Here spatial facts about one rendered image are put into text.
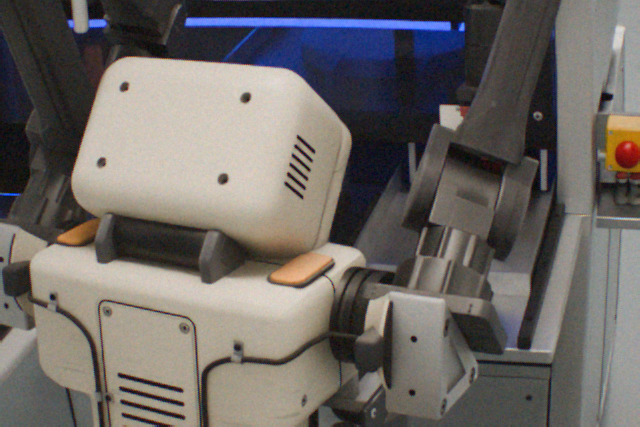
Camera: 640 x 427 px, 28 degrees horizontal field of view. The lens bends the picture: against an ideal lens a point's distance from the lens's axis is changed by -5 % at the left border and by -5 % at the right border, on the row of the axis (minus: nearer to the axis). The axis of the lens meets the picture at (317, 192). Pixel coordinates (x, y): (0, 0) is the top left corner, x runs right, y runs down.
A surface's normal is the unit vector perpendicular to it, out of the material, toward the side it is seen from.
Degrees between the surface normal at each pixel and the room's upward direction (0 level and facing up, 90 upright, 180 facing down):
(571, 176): 90
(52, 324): 82
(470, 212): 45
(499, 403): 90
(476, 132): 65
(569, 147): 90
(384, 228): 0
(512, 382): 90
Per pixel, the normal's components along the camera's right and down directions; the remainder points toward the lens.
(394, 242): -0.07, -0.91
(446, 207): 0.13, -0.38
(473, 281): 0.57, -0.17
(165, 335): -0.44, 0.26
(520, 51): 0.00, -0.02
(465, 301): -0.32, -0.49
